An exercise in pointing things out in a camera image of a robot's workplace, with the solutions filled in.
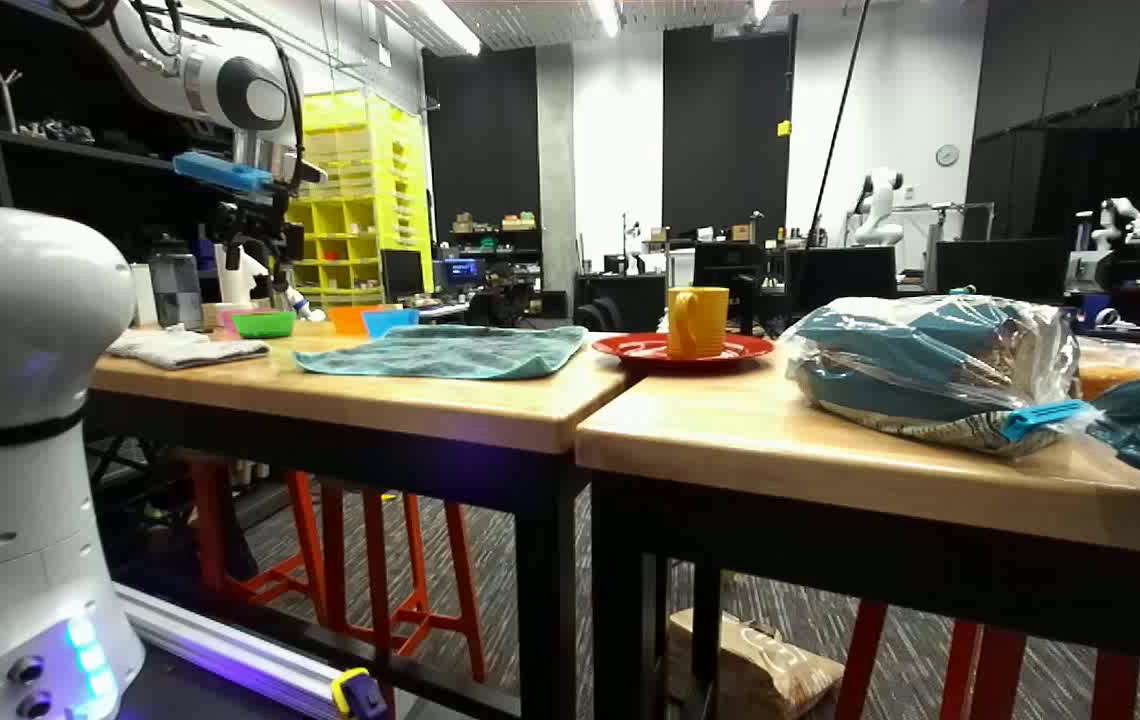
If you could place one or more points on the orange bowl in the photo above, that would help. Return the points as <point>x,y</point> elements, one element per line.
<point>344,323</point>

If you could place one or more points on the grey knitted cloth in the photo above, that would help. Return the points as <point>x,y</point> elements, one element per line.
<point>183,350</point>

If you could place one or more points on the green bowl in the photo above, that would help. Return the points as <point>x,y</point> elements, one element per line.
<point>265,325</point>

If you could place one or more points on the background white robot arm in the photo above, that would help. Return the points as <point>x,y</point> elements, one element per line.
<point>1101,259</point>

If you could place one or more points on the red plate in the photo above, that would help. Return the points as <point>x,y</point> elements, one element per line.
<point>654,354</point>

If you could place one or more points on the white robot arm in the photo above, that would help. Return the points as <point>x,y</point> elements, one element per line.
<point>65,640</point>

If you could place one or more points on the blue bowl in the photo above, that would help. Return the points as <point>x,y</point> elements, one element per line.
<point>380,323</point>

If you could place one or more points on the orange stool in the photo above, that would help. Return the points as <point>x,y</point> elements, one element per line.
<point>316,566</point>

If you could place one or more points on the yellow storage shelf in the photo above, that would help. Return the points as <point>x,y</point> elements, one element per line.
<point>365,219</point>

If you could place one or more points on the plastic bag of blue cloths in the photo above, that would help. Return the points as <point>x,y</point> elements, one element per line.
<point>977,375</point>

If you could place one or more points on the yellow mug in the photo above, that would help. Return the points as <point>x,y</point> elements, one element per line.
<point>699,323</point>

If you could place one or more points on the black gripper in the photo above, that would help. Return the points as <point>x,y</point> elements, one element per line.
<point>251,248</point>

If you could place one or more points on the blue towel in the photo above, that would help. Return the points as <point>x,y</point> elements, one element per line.
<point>453,354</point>

